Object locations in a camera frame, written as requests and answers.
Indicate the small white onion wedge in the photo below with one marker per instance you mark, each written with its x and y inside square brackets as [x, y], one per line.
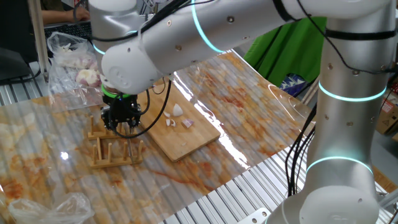
[167, 114]
[167, 122]

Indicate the person bare forearm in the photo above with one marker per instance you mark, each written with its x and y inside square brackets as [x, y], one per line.
[54, 17]

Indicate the crumpled clear plastic bag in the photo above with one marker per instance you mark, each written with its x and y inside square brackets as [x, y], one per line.
[49, 211]
[62, 46]

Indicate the blue white patterned bag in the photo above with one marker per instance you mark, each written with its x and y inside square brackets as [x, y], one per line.
[289, 84]

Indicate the large white onion piece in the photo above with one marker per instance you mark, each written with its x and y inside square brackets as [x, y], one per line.
[177, 110]

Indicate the cardboard box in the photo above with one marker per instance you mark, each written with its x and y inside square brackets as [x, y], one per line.
[387, 118]

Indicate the person torso dark shirt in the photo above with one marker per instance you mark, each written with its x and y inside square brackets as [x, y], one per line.
[51, 4]

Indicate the peeled white purple onion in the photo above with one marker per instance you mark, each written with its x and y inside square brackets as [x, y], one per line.
[88, 77]

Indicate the curved white onion sliver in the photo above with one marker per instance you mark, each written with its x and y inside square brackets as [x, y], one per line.
[173, 124]

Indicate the wooden peg rack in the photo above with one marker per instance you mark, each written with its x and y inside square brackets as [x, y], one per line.
[115, 162]

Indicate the dark grey chair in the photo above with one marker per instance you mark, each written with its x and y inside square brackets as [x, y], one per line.
[14, 65]

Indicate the green cloth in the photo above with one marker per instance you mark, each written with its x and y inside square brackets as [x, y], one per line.
[289, 53]

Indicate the aluminium frame post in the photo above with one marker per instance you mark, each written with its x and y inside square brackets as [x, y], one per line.
[38, 37]

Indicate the person bare hand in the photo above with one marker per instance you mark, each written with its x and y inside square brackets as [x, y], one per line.
[79, 14]

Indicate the black keyboard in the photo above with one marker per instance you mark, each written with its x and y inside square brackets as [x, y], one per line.
[68, 31]

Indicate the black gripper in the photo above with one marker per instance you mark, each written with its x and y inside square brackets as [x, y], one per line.
[122, 109]

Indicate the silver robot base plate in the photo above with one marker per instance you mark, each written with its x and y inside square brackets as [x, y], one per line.
[255, 217]

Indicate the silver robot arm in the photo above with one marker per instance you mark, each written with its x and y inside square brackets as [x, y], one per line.
[217, 31]

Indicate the marble pattern plastic sheet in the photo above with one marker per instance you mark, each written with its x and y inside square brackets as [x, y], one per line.
[46, 149]

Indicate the bamboo cutting board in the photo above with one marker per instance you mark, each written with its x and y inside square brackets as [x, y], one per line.
[186, 137]

